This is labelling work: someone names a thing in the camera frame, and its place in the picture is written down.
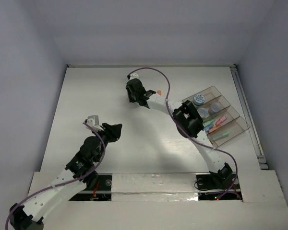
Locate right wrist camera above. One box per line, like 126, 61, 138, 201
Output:
127, 72, 139, 80

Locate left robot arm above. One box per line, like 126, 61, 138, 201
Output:
5, 120, 122, 230

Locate silver foil strip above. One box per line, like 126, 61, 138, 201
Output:
111, 173, 198, 202

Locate pink highlighter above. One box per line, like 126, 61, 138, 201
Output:
215, 115, 228, 126

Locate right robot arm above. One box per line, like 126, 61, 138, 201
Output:
126, 76, 233, 191

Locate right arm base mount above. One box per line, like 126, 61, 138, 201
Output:
193, 172, 242, 201

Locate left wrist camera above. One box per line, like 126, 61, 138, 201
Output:
84, 115, 103, 132

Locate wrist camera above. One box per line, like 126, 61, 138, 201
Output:
127, 72, 139, 80
84, 115, 103, 132

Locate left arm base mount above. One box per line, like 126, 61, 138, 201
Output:
69, 174, 112, 201

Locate clear jar purple contents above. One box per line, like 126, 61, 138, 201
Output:
208, 103, 222, 115

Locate blue lidded paint jar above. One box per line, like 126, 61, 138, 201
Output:
193, 94, 205, 106

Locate clear jar blue contents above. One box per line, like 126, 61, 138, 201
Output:
197, 107, 208, 119

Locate aluminium rail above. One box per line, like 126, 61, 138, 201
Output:
230, 65, 270, 170

